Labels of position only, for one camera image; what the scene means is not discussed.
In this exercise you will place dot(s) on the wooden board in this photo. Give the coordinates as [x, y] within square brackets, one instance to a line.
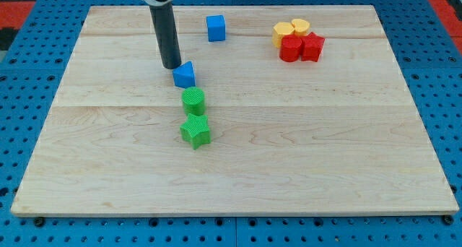
[338, 137]

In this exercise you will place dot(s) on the yellow pentagon block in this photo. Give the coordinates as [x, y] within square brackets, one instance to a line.
[280, 30]

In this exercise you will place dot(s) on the red star block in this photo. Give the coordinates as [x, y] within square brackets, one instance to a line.
[312, 46]

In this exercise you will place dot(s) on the yellow heart block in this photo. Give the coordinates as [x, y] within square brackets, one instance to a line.
[301, 26]

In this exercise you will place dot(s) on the blue triangle block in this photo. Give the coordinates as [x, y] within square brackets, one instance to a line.
[184, 75]

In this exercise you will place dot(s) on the green cylinder block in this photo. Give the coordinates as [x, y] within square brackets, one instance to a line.
[193, 100]

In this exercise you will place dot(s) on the red cylinder block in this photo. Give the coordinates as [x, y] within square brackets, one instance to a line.
[290, 48]

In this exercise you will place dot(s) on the green star block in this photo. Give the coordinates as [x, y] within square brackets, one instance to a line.
[195, 130]

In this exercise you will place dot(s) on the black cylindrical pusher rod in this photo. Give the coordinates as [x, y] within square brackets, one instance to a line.
[166, 35]

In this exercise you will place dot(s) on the blue cube block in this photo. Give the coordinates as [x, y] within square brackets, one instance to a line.
[216, 28]

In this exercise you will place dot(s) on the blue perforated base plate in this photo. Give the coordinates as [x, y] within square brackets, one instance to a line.
[34, 64]

